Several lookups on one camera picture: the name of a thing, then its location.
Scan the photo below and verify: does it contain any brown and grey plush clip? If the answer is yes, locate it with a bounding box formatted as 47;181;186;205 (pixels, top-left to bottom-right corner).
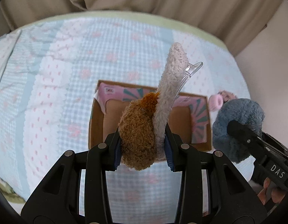
118;43;203;171

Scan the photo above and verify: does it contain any pink fluffy scrunchie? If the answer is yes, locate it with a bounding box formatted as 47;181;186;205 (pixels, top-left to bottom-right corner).
208;94;224;112

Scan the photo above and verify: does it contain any open cardboard box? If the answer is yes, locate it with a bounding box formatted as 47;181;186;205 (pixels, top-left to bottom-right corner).
88;80;212;152

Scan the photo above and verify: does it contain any blue pink checkered blanket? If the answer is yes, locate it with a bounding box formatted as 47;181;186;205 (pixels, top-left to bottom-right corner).
0;12;250;205

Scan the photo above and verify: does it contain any person's right hand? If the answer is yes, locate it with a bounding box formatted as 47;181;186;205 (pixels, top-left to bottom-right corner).
257;178;287;205

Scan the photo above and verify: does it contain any blue fluffy scrunchie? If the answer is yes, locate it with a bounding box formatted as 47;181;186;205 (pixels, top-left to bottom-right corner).
212;98;265;163

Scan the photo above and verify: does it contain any mauve fabric bow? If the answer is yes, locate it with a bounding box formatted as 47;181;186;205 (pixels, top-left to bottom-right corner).
219;91;238;103

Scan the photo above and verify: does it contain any beige curtain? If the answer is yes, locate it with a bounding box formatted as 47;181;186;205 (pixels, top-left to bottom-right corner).
0;0;283;55

